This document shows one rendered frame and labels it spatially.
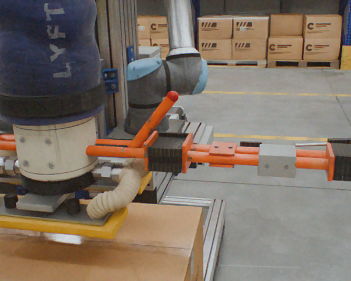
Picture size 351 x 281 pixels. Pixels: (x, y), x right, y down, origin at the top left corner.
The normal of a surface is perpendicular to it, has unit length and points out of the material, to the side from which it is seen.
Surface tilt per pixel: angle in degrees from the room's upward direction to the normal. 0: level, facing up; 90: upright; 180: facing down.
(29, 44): 74
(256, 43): 88
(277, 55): 92
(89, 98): 90
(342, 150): 0
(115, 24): 90
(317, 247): 0
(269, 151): 0
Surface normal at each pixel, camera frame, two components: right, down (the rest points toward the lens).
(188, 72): 0.22, 0.02
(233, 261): -0.03, -0.94
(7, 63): -0.36, 0.36
